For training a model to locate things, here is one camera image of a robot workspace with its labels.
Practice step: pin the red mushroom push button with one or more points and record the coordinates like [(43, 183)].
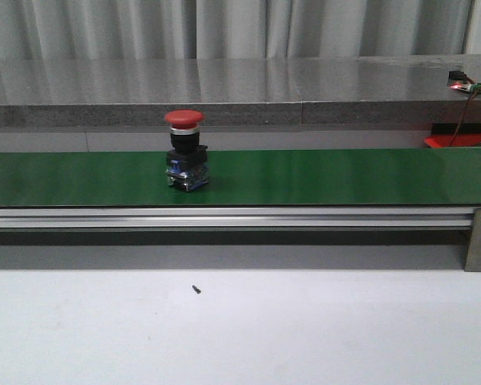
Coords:
[(187, 162)]

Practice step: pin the green conveyor belt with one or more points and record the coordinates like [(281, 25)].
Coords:
[(406, 176)]

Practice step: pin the grey stone counter slab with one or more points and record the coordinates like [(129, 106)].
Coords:
[(233, 92)]

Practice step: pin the red plastic tray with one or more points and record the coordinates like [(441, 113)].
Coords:
[(445, 141)]

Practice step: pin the small sensor circuit board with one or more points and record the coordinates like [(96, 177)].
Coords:
[(459, 81)]

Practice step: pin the white pleated curtain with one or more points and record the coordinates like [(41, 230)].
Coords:
[(236, 29)]

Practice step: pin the aluminium conveyor frame rail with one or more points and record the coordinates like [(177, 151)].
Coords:
[(236, 217)]

